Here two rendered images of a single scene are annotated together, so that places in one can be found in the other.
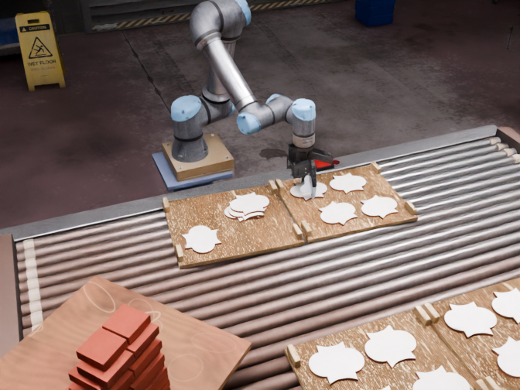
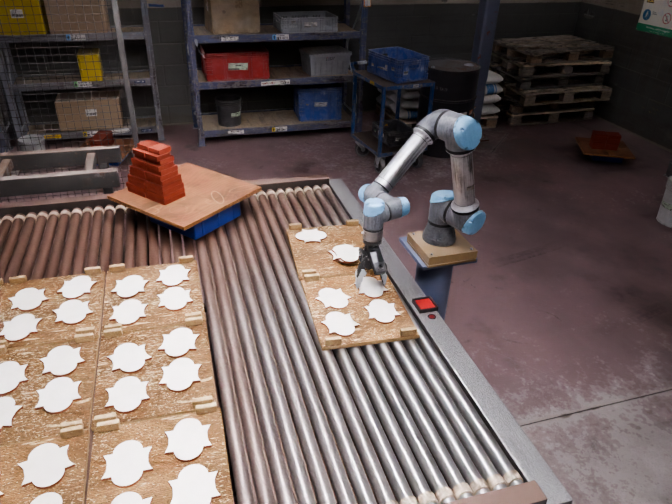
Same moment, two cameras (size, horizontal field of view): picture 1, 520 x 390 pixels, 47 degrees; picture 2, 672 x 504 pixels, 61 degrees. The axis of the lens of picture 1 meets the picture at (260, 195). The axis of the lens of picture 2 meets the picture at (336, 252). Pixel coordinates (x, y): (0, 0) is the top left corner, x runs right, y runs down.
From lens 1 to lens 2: 2.66 m
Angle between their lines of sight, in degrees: 75
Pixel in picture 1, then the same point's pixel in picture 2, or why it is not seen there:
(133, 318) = (159, 147)
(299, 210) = (341, 280)
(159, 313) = (221, 203)
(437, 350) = (160, 320)
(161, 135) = not seen: outside the picture
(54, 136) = (658, 281)
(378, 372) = (158, 291)
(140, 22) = not seen: outside the picture
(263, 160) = not seen: outside the picture
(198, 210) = (348, 236)
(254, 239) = (307, 257)
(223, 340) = (190, 219)
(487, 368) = (132, 339)
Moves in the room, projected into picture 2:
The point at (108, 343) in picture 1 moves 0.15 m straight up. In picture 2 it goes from (147, 144) to (142, 110)
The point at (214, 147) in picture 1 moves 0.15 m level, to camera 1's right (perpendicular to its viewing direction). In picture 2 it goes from (449, 249) to (452, 267)
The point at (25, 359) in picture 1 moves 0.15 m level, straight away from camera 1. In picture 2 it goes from (207, 174) to (236, 170)
